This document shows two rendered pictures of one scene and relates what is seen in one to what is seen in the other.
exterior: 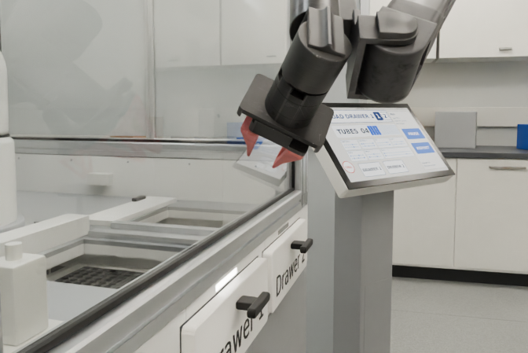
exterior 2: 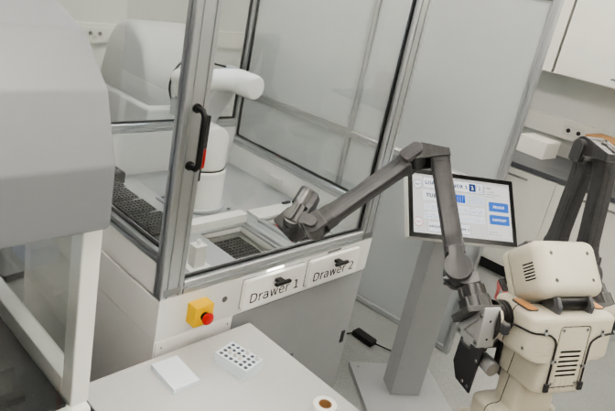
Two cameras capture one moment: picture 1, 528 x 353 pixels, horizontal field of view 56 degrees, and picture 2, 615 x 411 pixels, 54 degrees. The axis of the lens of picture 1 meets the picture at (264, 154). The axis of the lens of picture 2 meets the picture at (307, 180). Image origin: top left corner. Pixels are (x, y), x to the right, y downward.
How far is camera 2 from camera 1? 147 cm
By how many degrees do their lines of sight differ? 27
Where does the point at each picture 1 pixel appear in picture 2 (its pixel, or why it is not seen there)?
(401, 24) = (310, 221)
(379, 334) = (427, 329)
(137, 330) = (223, 276)
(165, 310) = (236, 274)
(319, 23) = (294, 209)
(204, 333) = (252, 285)
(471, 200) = not seen: outside the picture
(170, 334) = (238, 281)
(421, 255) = not seen: hidden behind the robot
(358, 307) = (415, 306)
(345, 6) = (310, 201)
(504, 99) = not seen: outside the picture
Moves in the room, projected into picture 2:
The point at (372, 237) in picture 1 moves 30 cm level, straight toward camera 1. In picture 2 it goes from (437, 267) to (404, 285)
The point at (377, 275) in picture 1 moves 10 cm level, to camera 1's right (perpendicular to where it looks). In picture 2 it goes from (436, 292) to (457, 300)
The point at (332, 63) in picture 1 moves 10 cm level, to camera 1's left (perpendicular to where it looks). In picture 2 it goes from (291, 223) to (263, 212)
